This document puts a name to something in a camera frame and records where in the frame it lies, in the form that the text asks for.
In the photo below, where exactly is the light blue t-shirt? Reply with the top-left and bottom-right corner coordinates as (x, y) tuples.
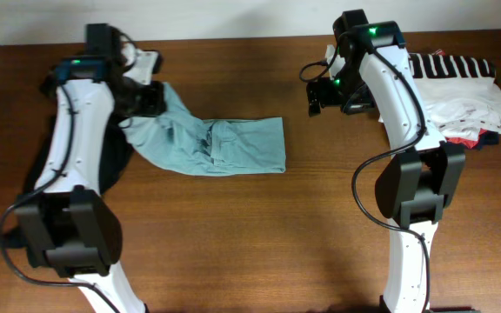
(119, 83), (286, 176)

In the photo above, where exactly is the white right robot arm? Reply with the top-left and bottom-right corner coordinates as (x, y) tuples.
(305, 10), (465, 312)

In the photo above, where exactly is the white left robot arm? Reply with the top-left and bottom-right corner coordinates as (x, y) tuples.
(10, 23), (166, 312)

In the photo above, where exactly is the black t-shirt with logo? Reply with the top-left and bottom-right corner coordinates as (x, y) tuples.
(0, 64), (135, 269)

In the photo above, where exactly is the black white striped garment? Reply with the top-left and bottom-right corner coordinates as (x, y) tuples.
(409, 53), (497, 79)

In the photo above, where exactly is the white crumpled garment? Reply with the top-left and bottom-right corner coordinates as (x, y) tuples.
(378, 77), (501, 141)

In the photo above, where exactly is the red garment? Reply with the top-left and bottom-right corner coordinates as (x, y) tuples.
(444, 48), (489, 150)

